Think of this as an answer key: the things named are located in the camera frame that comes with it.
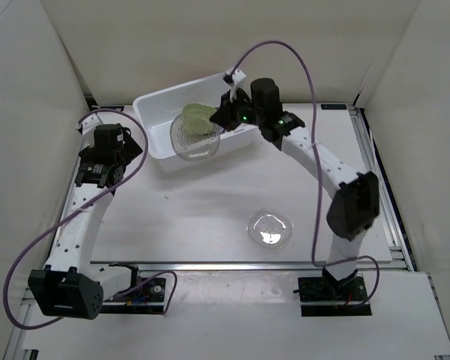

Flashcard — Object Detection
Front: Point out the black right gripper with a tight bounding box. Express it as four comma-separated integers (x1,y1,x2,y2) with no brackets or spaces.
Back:
211,89,265,134

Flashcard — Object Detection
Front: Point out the clear plate with dots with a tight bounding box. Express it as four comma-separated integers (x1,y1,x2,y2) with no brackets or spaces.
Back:
169,115,221,162

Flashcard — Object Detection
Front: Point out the clear textured plate front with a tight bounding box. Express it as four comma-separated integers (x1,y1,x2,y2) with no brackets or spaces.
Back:
247,208,293,249

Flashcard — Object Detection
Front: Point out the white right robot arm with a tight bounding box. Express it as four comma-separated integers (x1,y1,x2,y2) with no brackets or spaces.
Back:
211,74,380,300

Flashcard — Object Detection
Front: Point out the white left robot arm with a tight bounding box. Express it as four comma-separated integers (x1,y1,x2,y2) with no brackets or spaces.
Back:
28,124,143,320

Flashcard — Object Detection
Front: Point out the white plastic bin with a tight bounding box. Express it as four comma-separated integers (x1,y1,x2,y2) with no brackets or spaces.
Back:
133,73,254,172

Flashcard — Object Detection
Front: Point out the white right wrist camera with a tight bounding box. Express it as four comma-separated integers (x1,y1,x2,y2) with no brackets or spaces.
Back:
223,68,246,101

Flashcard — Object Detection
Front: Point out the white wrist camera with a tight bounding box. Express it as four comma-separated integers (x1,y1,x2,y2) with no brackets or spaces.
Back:
223,68,246,101
76,114,103,136

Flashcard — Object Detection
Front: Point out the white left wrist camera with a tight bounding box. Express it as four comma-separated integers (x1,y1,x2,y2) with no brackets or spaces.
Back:
76,114,103,136

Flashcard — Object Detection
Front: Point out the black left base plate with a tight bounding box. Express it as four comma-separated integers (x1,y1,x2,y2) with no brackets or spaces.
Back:
100,277,167,315

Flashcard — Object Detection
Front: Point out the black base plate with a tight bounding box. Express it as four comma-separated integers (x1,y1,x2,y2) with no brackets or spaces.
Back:
100,277,167,315
293,276,372,317

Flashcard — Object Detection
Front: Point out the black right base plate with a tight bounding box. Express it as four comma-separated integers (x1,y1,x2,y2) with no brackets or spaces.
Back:
293,276,372,317

